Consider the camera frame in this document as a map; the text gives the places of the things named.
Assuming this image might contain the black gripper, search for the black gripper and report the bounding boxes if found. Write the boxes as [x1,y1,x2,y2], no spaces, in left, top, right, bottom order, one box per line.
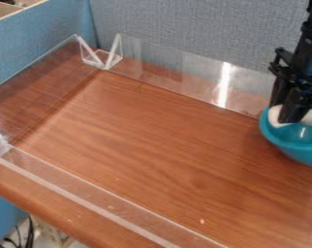
[267,22,312,124]

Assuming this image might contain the white plush mushroom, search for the white plush mushroom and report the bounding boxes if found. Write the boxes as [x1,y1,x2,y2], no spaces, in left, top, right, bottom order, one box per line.
[267,105,312,128]

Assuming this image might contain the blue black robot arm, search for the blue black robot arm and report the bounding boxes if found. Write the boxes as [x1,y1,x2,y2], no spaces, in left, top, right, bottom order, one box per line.
[268,0,312,124]

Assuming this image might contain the blue plastic bowl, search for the blue plastic bowl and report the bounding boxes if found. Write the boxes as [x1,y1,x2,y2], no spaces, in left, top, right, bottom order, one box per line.
[258,108,312,167]

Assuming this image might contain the clear acrylic back barrier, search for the clear acrylic back barrier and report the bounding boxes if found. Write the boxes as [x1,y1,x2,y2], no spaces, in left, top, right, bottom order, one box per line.
[109,34,274,118]

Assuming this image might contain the clear acrylic barrier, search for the clear acrylic barrier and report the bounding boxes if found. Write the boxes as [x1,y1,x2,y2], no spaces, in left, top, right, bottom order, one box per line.
[109,34,274,118]
[0,35,97,141]
[0,144,227,248]

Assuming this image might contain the clear acrylic left barrier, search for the clear acrylic left barrier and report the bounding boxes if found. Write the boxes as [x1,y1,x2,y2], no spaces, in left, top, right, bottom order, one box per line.
[0,35,97,141]

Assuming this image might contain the clear acrylic front barrier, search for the clear acrylic front barrier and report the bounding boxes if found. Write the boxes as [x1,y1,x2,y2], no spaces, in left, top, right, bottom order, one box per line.
[0,144,227,248]

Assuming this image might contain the wooden shelf box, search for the wooden shelf box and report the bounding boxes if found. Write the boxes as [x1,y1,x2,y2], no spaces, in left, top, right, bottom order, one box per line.
[0,0,49,20]

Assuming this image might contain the clear acrylic corner bracket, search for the clear acrylic corner bracket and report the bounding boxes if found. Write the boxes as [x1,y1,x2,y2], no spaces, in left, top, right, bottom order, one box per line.
[74,34,124,70]

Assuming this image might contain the black cables under table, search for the black cables under table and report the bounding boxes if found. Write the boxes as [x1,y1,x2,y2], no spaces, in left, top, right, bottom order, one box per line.
[0,215,35,248]

